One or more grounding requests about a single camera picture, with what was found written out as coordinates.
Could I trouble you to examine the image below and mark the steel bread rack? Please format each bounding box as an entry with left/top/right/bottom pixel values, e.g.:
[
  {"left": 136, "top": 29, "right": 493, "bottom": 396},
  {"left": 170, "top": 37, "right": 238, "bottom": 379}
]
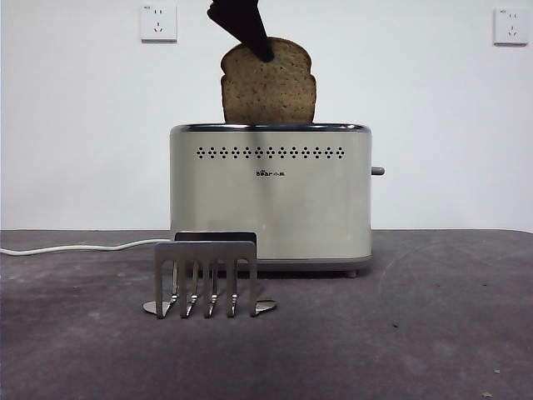
[{"left": 141, "top": 232, "right": 278, "bottom": 321}]

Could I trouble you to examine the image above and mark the white power cord with plug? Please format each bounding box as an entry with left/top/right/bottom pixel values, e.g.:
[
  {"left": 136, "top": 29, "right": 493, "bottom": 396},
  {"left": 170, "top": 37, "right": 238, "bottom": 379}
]
[{"left": 0, "top": 237, "right": 172, "bottom": 256}]

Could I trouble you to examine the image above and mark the brown bread slice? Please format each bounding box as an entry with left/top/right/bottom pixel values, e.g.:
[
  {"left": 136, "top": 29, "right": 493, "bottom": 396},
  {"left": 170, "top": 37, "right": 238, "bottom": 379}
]
[{"left": 220, "top": 36, "right": 317, "bottom": 125}]

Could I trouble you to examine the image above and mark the beige two-slot toaster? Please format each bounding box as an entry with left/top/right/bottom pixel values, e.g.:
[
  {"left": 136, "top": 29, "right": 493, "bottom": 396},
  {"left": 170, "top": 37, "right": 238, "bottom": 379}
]
[{"left": 168, "top": 122, "right": 374, "bottom": 279}]

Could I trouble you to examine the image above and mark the white wall socket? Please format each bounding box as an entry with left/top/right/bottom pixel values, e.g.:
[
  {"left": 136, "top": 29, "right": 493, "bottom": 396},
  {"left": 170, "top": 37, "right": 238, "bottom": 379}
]
[
  {"left": 493, "top": 7, "right": 530, "bottom": 47},
  {"left": 140, "top": 4, "right": 177, "bottom": 44}
]

